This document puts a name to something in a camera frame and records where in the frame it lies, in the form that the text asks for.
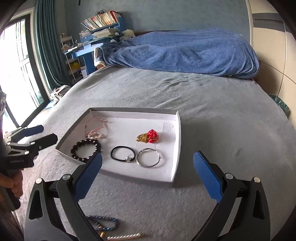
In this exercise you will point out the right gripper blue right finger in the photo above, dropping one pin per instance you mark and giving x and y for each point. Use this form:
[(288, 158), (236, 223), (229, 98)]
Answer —
[(208, 176)]

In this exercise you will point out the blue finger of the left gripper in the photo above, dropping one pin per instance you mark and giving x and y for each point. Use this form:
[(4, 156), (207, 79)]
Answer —
[(20, 133), (41, 143)]

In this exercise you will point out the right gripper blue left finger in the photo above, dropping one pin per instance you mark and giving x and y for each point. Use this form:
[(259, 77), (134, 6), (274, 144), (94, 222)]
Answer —
[(84, 176)]

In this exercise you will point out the pearl circle hair clip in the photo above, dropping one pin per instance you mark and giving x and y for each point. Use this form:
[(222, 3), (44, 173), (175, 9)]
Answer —
[(95, 135)]

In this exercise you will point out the pearl bar hair clip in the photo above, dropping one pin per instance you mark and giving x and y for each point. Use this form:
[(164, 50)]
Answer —
[(125, 237)]

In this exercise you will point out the red bead gold charm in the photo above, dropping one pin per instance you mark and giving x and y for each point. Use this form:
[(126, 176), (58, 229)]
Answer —
[(150, 137)]

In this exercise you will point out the left hand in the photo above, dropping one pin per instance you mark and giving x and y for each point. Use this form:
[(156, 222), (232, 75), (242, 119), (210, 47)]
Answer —
[(14, 183)]

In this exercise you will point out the window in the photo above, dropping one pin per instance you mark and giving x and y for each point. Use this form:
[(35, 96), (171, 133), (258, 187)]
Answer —
[(25, 93)]

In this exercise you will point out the grey bed blanket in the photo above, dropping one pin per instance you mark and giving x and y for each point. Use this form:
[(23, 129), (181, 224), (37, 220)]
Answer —
[(232, 121)]

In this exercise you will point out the grey cardboard tray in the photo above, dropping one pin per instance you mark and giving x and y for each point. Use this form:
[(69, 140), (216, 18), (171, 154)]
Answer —
[(119, 148)]

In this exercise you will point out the teal curtain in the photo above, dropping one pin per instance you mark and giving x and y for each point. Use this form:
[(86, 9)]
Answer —
[(49, 46)]

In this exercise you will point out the white shelf rack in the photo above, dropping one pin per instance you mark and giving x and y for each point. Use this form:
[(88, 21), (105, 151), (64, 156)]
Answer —
[(75, 68)]

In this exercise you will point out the blue desk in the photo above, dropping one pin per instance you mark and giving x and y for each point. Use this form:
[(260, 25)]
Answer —
[(94, 39)]

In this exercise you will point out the blue towel blanket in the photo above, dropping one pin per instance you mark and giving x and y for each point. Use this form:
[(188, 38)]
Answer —
[(213, 52)]

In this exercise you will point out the white plush toy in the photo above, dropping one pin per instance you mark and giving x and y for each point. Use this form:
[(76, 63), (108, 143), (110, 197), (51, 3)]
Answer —
[(127, 34)]

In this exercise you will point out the row of books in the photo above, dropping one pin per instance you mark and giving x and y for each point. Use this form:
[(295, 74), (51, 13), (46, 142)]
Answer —
[(101, 19)]

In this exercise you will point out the white wardrobe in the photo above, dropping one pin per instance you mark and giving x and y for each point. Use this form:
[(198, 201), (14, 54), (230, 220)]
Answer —
[(274, 43)]

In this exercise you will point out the silver ring hoop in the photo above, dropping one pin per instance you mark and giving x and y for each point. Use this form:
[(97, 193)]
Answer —
[(148, 158)]

